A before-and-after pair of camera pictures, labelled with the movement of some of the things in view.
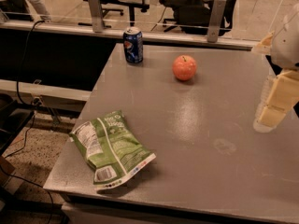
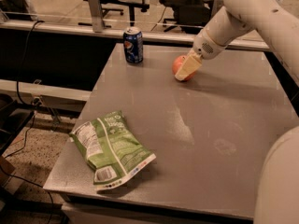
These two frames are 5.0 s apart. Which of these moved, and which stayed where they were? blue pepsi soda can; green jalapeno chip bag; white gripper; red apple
Moved: white gripper
Stayed: red apple; green jalapeno chip bag; blue pepsi soda can
